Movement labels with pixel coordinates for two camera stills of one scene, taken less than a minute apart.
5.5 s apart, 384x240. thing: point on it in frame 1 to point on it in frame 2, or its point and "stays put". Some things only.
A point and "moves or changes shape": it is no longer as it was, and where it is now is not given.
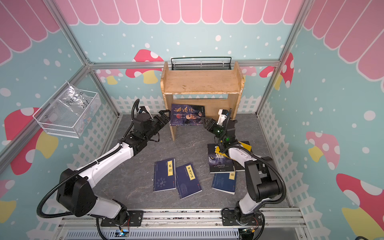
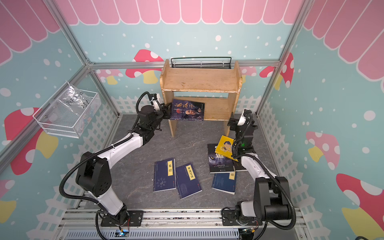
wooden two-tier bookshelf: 219,90 stays put
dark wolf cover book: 219,163 stays put
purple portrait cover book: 186,114 moves or changes shape
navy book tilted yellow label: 187,181 stays put
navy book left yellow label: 164,176 stays put
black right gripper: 210,124 to 237,122
